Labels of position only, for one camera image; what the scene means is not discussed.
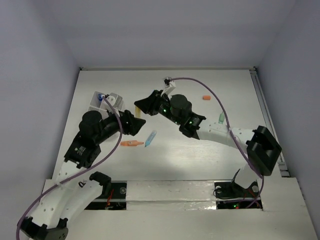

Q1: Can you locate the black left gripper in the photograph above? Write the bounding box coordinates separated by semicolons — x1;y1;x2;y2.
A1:
95;106;145;144

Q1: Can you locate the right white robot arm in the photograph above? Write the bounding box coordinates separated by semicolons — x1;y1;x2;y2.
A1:
134;90;282;196

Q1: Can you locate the silver taped front board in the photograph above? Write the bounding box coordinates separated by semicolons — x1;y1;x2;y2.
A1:
125;180;217;211

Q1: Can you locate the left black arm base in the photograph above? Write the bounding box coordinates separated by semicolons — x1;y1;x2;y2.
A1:
85;171;127;211

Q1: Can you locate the purple cable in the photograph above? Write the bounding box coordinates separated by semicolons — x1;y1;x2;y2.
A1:
169;76;265;210
15;97;124;240

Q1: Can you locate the white compartment organizer box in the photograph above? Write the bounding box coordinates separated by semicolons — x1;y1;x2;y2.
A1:
88;91;113;119

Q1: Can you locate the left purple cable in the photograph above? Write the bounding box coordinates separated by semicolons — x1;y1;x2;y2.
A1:
15;97;124;240

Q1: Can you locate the orange highlighter cap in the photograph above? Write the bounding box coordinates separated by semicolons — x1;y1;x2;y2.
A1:
202;95;211;101

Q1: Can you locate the orange highlighter pen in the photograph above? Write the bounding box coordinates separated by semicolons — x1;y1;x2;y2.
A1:
120;140;145;147

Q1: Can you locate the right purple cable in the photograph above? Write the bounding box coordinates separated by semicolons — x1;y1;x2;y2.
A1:
169;76;265;210

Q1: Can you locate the blue cap spray bottle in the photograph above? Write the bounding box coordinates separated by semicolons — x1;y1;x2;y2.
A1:
97;93;105;102

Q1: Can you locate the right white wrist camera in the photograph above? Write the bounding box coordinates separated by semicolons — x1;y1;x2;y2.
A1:
161;77;176;96

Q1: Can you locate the yellow highlighter pen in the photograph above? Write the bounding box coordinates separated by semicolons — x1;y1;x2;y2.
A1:
135;106;141;118

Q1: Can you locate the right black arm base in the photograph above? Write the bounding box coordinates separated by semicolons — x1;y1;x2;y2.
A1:
212;172;263;210

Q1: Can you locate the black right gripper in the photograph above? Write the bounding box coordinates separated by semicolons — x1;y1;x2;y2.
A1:
135;88;183;125

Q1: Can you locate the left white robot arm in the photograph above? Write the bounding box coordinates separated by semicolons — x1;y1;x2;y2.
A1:
16;110;146;240

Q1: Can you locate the blue highlighter pen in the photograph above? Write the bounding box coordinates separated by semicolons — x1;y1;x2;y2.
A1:
144;130;157;147

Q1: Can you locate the green highlighter pen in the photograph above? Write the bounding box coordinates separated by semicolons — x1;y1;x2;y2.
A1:
218;112;225;125

